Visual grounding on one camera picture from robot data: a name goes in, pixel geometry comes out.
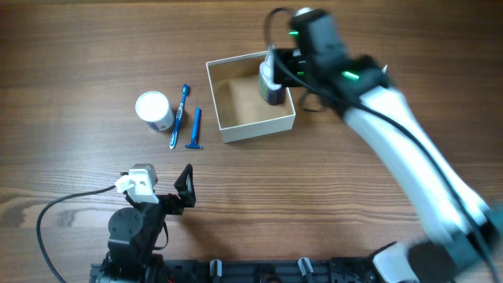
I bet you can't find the clear bottle blue liquid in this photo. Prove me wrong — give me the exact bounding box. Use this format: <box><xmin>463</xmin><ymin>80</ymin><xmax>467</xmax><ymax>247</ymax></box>
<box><xmin>259</xmin><ymin>45</ymin><xmax>285</xmax><ymax>105</ymax></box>

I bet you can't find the blue disposable razor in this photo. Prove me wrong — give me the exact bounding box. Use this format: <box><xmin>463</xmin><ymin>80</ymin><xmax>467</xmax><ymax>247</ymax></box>
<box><xmin>185</xmin><ymin>108</ymin><xmax>203</xmax><ymax>149</ymax></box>

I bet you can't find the cardboard box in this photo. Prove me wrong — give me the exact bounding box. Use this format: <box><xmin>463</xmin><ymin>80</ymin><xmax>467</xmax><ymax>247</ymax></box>
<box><xmin>206</xmin><ymin>51</ymin><xmax>296</xmax><ymax>143</ymax></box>

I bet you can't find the white round container blue label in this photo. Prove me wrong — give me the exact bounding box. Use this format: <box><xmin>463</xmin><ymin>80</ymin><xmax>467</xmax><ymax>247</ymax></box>
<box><xmin>135</xmin><ymin>91</ymin><xmax>174</xmax><ymax>131</ymax></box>

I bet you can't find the blue white toothbrush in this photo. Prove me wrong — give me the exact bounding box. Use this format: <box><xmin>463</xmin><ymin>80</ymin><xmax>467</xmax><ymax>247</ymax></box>
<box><xmin>170</xmin><ymin>84</ymin><xmax>190</xmax><ymax>149</ymax></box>

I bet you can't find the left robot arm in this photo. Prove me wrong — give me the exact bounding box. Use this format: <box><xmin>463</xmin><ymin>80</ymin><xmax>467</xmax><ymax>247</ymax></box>
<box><xmin>90</xmin><ymin>164</ymin><xmax>196</xmax><ymax>282</ymax></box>

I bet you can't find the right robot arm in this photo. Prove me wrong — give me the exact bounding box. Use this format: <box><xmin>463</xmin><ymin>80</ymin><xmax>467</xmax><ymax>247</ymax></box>
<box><xmin>272</xmin><ymin>8</ymin><xmax>502</xmax><ymax>282</ymax></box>

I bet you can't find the left black camera cable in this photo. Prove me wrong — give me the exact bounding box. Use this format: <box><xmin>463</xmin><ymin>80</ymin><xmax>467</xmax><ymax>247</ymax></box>
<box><xmin>36</xmin><ymin>184</ymin><xmax>118</xmax><ymax>283</ymax></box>

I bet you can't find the black camera cable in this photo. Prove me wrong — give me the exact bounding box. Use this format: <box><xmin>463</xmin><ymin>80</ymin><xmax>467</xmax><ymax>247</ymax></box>
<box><xmin>36</xmin><ymin>184</ymin><xmax>118</xmax><ymax>283</ymax></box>
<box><xmin>263</xmin><ymin>6</ymin><xmax>500</xmax><ymax>283</ymax></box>

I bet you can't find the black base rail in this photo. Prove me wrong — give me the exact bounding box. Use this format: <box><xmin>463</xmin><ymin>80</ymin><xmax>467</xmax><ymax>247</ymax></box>
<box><xmin>90</xmin><ymin>257</ymin><xmax>379</xmax><ymax>283</ymax></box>

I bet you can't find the right black camera cable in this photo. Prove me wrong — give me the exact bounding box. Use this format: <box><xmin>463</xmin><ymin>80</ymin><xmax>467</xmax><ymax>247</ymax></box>
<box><xmin>263</xmin><ymin>6</ymin><xmax>500</xmax><ymax>283</ymax></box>

